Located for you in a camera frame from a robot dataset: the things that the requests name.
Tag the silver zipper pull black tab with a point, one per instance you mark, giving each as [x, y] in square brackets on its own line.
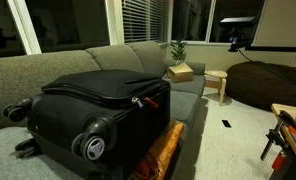
[136, 101]

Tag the black fabric wheeled suitcase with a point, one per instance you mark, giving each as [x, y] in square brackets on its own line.
[71, 113]

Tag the red zipper pull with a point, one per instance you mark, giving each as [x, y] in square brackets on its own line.
[151, 102]

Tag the tan box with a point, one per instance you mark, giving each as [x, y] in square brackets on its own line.
[181, 72]

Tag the green potted plant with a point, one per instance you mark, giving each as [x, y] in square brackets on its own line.
[178, 50]

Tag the orange patterned cloth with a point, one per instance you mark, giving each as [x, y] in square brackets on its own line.
[164, 146]

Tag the round wooden stool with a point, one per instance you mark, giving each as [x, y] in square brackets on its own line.
[216, 74]

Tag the white window blinds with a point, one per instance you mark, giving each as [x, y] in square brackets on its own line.
[144, 20]

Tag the black phone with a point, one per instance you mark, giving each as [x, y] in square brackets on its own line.
[226, 123]

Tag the dark brown bean bag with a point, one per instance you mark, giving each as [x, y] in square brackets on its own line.
[268, 83]

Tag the grey fabric sofa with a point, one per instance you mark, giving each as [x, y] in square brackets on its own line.
[21, 76]

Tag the black bar clamp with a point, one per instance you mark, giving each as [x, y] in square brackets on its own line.
[274, 135]

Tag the wooden work table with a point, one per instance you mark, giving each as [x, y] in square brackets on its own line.
[281, 108]

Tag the white window frame post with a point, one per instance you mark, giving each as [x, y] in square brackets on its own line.
[114, 20]
[23, 23]

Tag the black mounted camera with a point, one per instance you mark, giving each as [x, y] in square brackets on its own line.
[238, 21]

